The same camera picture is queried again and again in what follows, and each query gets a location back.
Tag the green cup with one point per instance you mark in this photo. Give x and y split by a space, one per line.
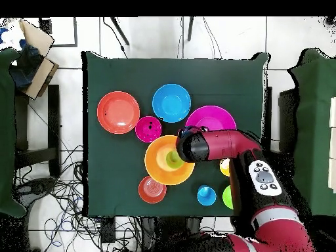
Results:
172 161

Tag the large orange bowl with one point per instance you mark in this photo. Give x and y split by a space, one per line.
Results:
157 170

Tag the blue bowl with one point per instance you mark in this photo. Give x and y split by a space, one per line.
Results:
171 103

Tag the large magenta bowl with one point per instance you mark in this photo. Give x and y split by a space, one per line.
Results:
211 116

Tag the small red-orange bowl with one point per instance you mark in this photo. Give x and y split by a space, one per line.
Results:
152 191

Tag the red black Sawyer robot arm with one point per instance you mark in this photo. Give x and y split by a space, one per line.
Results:
228 147

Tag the small crimson bowl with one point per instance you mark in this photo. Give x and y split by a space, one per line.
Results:
144 132

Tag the wide red-orange bowl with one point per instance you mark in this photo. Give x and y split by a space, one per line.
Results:
118 112

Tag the yellow cup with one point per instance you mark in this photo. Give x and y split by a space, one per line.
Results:
224 168

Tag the blue cup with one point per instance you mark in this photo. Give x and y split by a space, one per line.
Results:
207 197

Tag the dark green tablecloth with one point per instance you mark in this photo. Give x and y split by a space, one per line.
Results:
131 76

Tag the green bowl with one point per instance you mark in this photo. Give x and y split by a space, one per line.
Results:
227 197

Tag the black tripod leg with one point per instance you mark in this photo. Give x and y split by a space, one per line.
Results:
119 30
190 29

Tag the black cabinet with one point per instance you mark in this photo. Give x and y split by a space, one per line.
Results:
287 118

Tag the dark green side cloth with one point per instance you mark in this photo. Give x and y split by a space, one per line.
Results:
315 118
6 131

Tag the dark blue cloth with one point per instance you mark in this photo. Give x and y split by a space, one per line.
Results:
26 65

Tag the cardboard box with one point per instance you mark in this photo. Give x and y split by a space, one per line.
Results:
39 38

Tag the black stool frame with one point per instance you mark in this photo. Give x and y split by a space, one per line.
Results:
53 118

